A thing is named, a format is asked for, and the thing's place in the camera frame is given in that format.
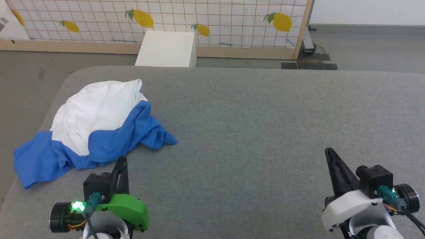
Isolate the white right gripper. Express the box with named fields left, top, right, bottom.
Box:
left=321, top=148, right=420, bottom=232

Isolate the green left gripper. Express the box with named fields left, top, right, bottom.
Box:
left=49, top=156, right=150, bottom=233

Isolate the white and blue shirt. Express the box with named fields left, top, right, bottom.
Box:
left=13, top=79, right=178, bottom=190

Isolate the large black floor mat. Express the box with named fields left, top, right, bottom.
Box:
left=297, top=53, right=338, bottom=70

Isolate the white box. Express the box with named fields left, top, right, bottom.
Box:
left=135, top=31, right=197, bottom=68

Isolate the grey metal stand foot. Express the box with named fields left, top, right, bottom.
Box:
left=300, top=25, right=318, bottom=55

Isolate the lemon print partition screen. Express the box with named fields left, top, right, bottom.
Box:
left=0, top=0, right=314, bottom=60

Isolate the white panel with grey mark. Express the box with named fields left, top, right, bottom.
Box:
left=0, top=0, right=31, bottom=41

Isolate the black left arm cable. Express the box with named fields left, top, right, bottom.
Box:
left=85, top=192, right=102, bottom=239

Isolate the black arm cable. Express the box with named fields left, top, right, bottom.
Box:
left=85, top=192, right=102, bottom=239
left=379, top=186, right=425, bottom=234

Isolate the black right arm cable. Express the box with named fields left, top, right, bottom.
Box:
left=379, top=186, right=425, bottom=234

